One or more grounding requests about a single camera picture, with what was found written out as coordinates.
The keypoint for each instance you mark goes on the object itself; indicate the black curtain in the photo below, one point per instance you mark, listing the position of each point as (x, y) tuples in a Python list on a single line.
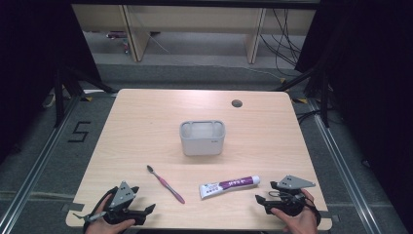
[(373, 81), (29, 65)]

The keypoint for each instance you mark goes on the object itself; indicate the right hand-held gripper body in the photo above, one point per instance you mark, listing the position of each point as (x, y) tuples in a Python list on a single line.
[(292, 183)]

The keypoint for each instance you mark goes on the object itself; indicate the metal floor rail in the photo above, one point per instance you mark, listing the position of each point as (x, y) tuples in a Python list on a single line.
[(35, 169), (341, 169)]

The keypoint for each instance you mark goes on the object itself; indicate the black metal stand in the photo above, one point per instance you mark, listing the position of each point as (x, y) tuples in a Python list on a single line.
[(60, 97), (324, 97)]

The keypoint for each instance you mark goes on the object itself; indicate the white power strip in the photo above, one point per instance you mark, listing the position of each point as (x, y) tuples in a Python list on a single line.
[(52, 99)]

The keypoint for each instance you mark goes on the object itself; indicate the person's right hand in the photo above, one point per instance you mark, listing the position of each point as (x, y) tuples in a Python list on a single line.
[(303, 224)]

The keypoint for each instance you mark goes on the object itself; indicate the person's left hand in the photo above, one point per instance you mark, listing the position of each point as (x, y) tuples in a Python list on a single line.
[(100, 226)]

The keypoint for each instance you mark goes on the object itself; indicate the white and purple toothpaste tube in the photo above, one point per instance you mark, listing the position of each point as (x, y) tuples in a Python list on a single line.
[(227, 186)]

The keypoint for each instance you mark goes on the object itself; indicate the white plastic storage basket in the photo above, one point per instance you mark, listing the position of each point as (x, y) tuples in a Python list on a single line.
[(203, 147)]

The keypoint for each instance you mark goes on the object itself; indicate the pink toothbrush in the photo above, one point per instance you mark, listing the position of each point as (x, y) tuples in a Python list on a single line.
[(165, 184)]

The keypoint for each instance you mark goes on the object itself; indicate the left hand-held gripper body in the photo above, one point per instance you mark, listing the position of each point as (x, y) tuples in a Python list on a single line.
[(122, 195)]

